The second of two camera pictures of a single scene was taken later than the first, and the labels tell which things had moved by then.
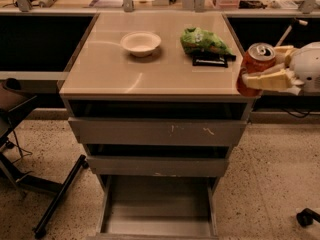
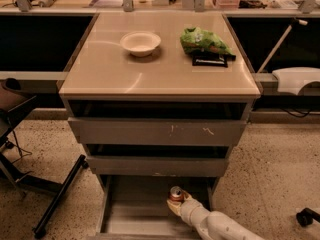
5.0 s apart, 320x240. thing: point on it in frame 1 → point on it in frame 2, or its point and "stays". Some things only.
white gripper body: x=308 y=67 → x=188 y=206
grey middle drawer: x=157 y=160 stays
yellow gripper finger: x=283 y=54 → x=186 y=195
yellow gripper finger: x=280 y=79 → x=175 y=206
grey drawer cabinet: x=153 y=98 stays
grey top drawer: x=153 y=122 stays
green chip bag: x=197 y=40 stays
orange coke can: x=257 y=57 → x=176 y=193
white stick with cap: x=287 y=31 stays
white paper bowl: x=140 y=44 stays
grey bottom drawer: x=155 y=207 stays
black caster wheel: x=306 y=217 stays
